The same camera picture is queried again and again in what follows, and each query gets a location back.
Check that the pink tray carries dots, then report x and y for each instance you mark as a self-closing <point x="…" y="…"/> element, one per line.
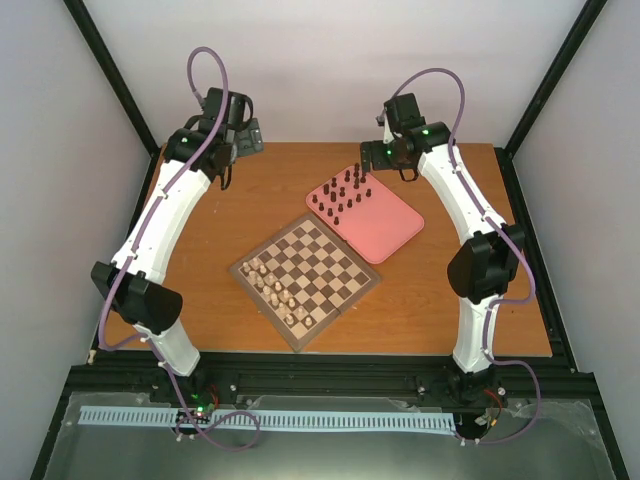
<point x="374" y="221"/>

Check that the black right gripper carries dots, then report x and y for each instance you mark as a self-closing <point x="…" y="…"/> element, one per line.
<point x="377" y="159"/>

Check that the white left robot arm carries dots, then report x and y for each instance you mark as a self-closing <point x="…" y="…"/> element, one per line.
<point x="200" y="153"/>

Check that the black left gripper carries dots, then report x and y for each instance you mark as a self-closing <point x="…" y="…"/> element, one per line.
<point x="251" y="139"/>

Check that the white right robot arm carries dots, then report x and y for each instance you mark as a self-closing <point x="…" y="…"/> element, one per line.
<point x="487" y="260"/>

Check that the light blue cable duct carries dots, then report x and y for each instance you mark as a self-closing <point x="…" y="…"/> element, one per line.
<point x="272" y="420"/>

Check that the wooden chessboard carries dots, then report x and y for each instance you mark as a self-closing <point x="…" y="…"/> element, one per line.
<point x="313" y="272"/>

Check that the black aluminium frame rail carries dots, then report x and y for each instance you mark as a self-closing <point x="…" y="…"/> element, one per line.
<point x="420" y="380"/>

